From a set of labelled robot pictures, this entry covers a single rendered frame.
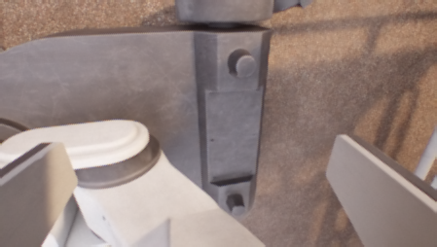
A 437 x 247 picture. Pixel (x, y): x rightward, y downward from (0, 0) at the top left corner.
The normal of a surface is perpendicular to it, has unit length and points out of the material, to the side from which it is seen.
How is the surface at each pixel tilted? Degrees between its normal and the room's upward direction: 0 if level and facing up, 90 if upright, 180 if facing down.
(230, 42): 0
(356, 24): 0
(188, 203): 90
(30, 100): 0
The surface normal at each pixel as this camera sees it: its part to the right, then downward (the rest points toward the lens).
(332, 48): 0.24, 0.46
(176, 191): 0.00, -0.88
